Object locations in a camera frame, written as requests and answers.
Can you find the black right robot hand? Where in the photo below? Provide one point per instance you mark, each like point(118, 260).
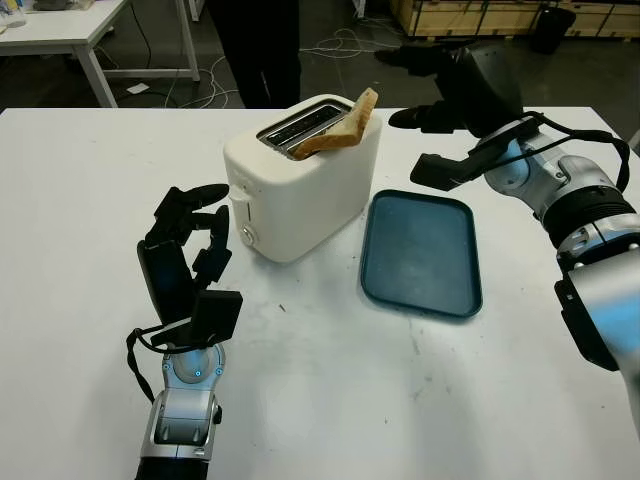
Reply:
point(487, 90)

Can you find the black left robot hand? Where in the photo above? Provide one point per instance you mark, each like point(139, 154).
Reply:
point(165, 280)

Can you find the brown bread slice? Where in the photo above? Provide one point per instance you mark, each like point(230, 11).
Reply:
point(340, 135)

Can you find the white two-slot toaster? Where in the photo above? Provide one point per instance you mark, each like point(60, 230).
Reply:
point(300, 205)

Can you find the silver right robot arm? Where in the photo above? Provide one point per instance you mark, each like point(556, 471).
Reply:
point(600, 300)

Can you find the teal plastic tray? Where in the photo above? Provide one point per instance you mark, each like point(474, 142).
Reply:
point(420, 260)

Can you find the wooden crate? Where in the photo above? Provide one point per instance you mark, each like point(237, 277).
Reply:
point(475, 15)

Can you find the black waste bin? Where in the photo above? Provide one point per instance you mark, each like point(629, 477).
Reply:
point(552, 30)

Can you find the white paper sheet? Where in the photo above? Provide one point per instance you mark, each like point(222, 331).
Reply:
point(138, 88)

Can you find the person in dark clothes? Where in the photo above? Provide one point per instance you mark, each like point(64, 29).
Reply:
point(260, 50)

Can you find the white desk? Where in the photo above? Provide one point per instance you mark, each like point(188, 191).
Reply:
point(60, 25)

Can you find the clear container with label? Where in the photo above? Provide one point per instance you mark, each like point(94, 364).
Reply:
point(12, 15)

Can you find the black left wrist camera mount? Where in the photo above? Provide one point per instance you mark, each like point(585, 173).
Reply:
point(217, 315)

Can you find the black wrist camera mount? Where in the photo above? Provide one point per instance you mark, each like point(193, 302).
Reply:
point(435, 172)
point(217, 315)

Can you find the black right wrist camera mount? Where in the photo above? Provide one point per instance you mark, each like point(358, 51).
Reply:
point(435, 172)

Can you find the white metal frame legs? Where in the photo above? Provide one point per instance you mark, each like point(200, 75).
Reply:
point(360, 7)

